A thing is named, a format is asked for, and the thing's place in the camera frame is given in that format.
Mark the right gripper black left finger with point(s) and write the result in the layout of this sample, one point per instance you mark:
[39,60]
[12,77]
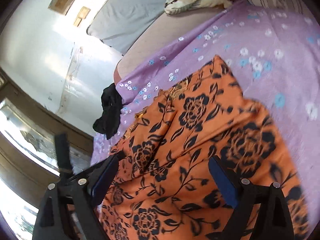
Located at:
[85,191]

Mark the small framed wall picture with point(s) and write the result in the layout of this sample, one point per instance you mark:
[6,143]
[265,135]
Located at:
[84,11]

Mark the grey pillow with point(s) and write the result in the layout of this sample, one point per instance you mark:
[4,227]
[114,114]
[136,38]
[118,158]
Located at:
[119,23]

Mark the purple floral bed sheet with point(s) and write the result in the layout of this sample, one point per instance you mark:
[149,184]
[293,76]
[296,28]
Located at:
[273,54]

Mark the orange black floral garment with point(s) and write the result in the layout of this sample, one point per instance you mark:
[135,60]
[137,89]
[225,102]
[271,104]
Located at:
[163,188]

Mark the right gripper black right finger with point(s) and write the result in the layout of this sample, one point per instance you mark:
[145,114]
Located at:
[273,218]

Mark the wooden stained glass door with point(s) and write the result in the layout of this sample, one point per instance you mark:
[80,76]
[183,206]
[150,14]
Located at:
[28,159]

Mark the black small garment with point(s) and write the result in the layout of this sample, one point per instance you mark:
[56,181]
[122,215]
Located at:
[109,122]

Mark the beige mattress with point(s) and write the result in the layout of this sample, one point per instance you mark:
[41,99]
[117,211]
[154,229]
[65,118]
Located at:
[160,33]

